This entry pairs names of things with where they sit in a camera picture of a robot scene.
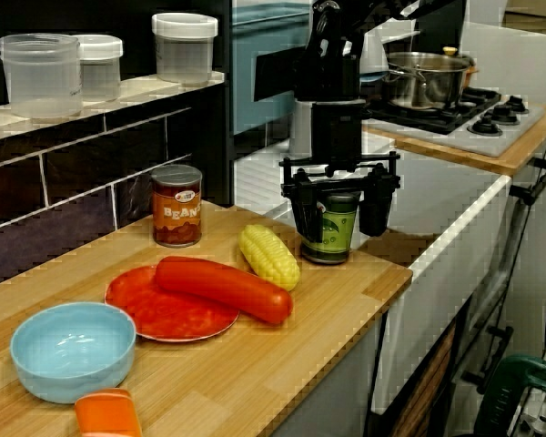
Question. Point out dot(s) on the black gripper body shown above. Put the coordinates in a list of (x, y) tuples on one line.
[(336, 132)]

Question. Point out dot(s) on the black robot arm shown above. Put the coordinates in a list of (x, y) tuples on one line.
[(327, 68)]

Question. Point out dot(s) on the red chili pepper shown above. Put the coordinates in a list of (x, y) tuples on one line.
[(223, 287)]

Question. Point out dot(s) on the yellow toy corn cob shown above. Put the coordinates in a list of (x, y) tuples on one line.
[(268, 257)]

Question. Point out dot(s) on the green pea can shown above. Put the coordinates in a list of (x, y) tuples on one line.
[(339, 236)]

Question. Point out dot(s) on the red plastic plate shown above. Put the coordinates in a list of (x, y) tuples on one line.
[(164, 318)]

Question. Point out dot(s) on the light blue bowl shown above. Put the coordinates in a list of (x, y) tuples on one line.
[(73, 350)]

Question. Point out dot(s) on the steel cooking pot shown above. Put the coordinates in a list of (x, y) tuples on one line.
[(432, 77)]

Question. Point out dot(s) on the clear jar without lid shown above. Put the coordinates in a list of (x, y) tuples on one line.
[(41, 77)]

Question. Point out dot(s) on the orange white toy sushi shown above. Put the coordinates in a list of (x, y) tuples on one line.
[(107, 414)]

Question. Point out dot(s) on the black kitchen frame post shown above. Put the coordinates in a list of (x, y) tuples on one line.
[(230, 114)]

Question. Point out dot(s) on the black stove knob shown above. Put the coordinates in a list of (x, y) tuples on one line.
[(502, 114), (484, 126), (518, 104)]

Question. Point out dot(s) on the white tiled shelf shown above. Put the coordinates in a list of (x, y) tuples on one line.
[(164, 88)]

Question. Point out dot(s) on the white toy sink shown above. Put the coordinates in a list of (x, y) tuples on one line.
[(437, 205)]

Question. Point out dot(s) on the grey toy stove top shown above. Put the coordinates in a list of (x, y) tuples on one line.
[(482, 139)]

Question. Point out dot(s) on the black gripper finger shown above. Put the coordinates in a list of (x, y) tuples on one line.
[(307, 205), (375, 205)]

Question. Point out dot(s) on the orange labelled jar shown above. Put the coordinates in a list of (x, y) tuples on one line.
[(177, 209)]

